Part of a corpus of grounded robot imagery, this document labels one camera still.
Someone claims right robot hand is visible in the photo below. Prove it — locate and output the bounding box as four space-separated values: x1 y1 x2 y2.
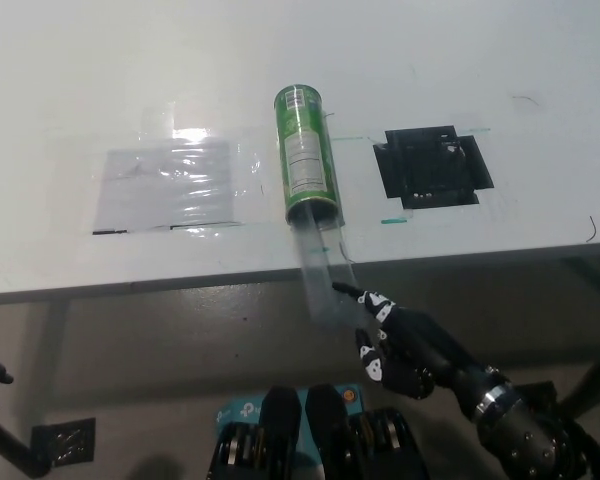
331 280 487 402

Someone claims green cylindrical chips can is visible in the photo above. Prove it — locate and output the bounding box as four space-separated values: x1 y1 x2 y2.
272 84 346 229

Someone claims robot legs and base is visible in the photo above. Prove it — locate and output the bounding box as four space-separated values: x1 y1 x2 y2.
206 383 429 480

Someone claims black floor tape patch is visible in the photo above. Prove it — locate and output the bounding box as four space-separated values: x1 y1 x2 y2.
515 381 557 402
30 417 98 468

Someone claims black tape patch on table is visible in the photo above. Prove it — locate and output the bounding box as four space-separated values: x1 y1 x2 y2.
372 125 496 211

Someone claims grey sheet under clear film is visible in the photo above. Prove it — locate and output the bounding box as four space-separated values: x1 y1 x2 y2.
91 138 245 236

